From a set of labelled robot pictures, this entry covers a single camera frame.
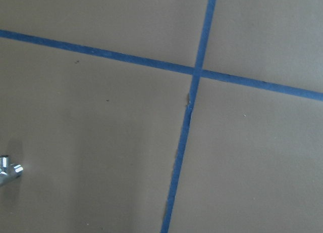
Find chrome angle valve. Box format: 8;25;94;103
0;155;24;187

